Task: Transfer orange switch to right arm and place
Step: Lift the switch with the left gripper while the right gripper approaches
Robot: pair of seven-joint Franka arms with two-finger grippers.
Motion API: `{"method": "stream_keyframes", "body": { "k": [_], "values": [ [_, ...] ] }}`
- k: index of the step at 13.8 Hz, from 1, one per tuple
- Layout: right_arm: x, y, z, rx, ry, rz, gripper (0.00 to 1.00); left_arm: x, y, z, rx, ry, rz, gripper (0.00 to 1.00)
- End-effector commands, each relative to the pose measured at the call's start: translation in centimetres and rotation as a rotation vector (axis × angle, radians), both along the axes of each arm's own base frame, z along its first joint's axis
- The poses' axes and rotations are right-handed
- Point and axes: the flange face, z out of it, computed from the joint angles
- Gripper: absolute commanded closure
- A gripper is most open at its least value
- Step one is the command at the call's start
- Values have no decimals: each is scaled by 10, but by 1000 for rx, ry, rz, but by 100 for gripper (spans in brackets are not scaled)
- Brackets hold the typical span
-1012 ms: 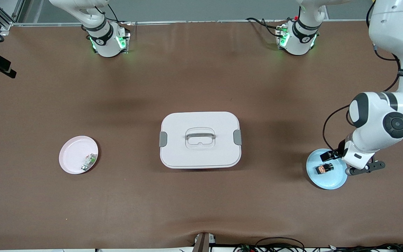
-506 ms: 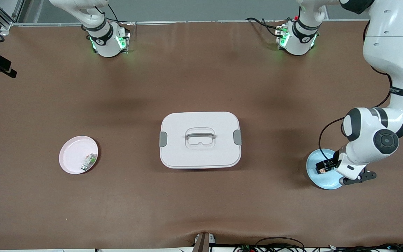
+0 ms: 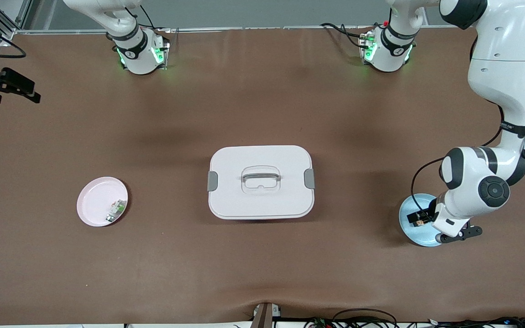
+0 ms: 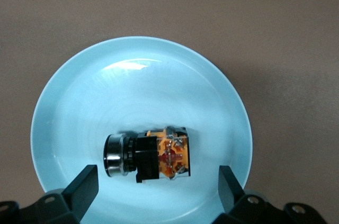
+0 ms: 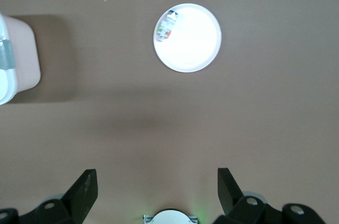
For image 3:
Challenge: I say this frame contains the blue round plate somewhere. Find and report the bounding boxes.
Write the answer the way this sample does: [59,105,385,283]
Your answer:
[398,193,443,247]

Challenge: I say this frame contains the pink round plate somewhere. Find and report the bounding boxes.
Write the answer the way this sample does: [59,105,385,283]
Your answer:
[77,176,129,227]

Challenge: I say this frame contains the white lidded storage box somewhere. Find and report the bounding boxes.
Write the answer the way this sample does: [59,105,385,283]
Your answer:
[207,145,316,220]

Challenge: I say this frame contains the brown table mat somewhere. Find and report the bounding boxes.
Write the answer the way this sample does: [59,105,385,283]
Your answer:
[0,26,525,325]

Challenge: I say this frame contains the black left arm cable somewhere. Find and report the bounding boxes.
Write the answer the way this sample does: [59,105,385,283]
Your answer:
[410,105,505,215]

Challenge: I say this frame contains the aluminium frame post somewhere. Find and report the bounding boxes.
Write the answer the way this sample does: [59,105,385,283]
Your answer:
[0,0,33,47]

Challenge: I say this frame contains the black looped floor cable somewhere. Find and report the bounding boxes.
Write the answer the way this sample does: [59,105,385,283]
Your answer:
[333,308,398,328]

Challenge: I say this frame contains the black right base cable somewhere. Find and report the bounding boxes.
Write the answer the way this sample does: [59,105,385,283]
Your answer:
[124,5,172,32]

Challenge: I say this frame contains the green white switch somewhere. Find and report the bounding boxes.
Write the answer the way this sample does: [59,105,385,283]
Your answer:
[105,200,127,224]

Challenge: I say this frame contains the brown metal table bracket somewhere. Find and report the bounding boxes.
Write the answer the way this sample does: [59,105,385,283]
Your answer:
[251,302,282,328]

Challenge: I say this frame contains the black left base cables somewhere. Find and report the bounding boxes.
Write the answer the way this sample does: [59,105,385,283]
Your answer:
[320,22,369,49]

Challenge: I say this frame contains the silver table edge rail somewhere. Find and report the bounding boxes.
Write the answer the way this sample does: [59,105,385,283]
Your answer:
[14,25,473,35]

